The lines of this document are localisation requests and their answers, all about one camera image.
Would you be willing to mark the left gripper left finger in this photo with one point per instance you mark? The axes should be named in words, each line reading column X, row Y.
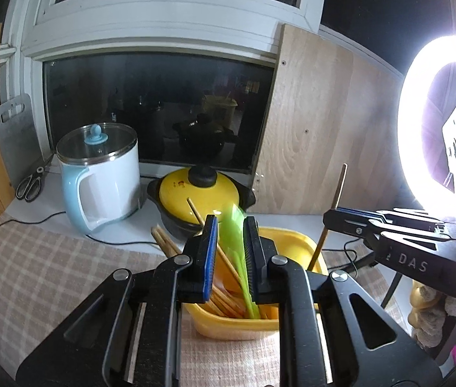
column 128, row 330

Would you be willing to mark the checkered woven table mat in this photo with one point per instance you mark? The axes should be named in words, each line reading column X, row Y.
column 44, row 276

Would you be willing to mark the yellow lidded black pot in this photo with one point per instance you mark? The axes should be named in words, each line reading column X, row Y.
column 209, row 190

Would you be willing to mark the grey cutting board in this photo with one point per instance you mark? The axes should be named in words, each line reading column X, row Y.
column 19, row 144

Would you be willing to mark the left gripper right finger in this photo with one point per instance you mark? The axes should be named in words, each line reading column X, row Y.
column 331, row 332

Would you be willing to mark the white blue electric kettle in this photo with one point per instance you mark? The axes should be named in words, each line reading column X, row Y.
column 100, row 174

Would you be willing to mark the black kitchen scissors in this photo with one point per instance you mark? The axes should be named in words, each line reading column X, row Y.
column 30, row 186

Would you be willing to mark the green plastic spoon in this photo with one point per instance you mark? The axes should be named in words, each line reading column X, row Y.
column 231, row 240

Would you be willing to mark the white ring light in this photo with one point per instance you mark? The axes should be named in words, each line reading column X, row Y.
column 420, row 138

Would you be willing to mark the right gloved hand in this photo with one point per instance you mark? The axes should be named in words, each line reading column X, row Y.
column 429, row 311

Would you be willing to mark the black tripod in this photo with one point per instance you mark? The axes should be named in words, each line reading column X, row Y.
column 373, row 281

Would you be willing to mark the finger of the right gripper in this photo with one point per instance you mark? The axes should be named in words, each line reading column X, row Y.
column 358, row 223
column 414, row 219

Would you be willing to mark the wooden chopstick in bin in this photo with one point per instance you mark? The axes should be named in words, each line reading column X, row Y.
column 165, row 243
column 196, row 213

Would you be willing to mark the light wooden panel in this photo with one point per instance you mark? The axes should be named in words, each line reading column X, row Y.
column 329, row 107

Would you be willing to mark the brown wooden chopstick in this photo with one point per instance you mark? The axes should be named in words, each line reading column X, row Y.
column 230, row 276

